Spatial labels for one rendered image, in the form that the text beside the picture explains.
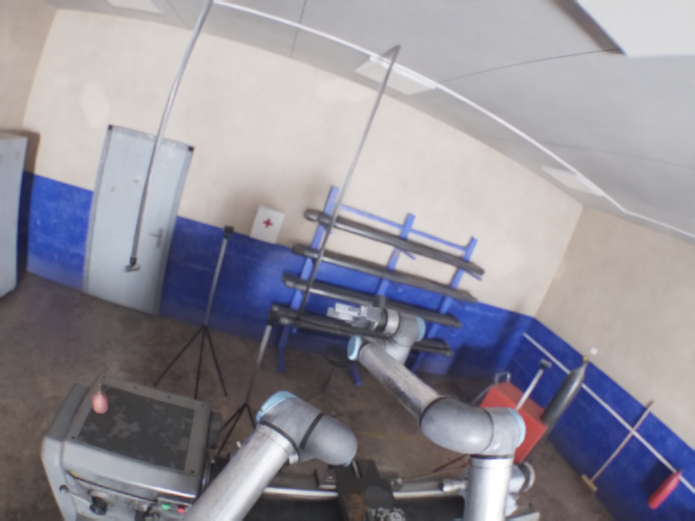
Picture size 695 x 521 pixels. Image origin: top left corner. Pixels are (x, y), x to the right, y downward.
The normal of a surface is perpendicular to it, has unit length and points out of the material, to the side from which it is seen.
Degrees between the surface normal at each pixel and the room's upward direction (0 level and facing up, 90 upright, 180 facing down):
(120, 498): 90
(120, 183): 90
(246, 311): 90
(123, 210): 90
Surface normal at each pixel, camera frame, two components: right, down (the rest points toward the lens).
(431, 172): 0.21, 0.33
